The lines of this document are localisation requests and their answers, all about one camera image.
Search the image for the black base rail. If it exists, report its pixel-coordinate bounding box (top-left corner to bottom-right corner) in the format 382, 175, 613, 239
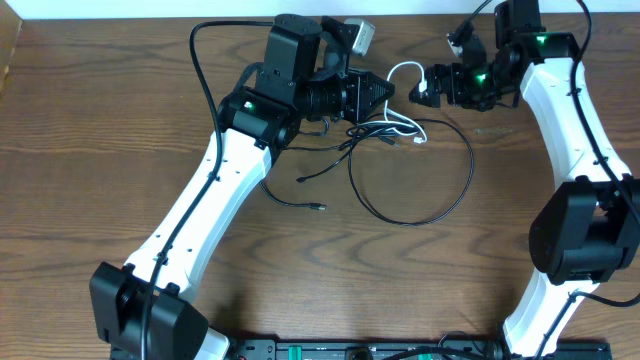
224, 338, 613, 360

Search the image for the white USB cable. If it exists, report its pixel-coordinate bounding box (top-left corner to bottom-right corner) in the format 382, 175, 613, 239
357, 60, 429, 146

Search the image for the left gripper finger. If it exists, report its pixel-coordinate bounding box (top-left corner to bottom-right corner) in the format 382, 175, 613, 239
359, 98, 387, 123
369, 73, 395, 100

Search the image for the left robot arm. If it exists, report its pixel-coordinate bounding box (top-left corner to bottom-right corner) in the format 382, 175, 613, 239
89, 14, 394, 359

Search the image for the black USB cable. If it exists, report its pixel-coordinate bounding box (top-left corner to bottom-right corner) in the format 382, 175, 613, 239
346, 117, 475, 227
259, 124, 401, 211

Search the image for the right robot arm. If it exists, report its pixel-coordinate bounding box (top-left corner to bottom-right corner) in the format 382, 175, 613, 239
409, 0, 639, 359

